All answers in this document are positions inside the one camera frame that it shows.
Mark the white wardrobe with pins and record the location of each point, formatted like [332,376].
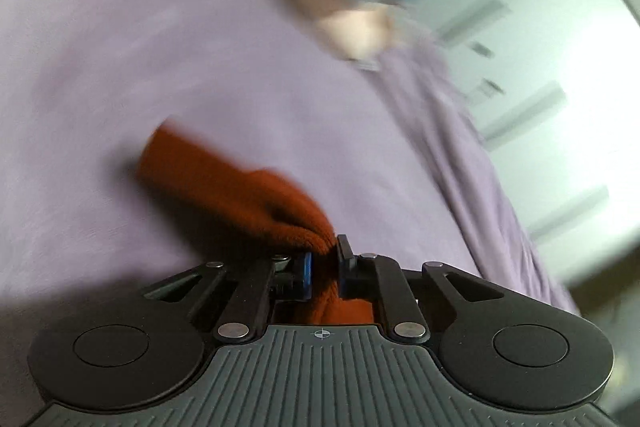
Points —
[550,32]

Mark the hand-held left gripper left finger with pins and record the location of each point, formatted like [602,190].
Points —
[306,277]

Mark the rust red knit garment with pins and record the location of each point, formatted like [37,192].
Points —
[250,197]

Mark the purple blanket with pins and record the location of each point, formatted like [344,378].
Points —
[175,57]

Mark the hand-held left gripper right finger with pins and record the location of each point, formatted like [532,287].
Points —
[345,264]

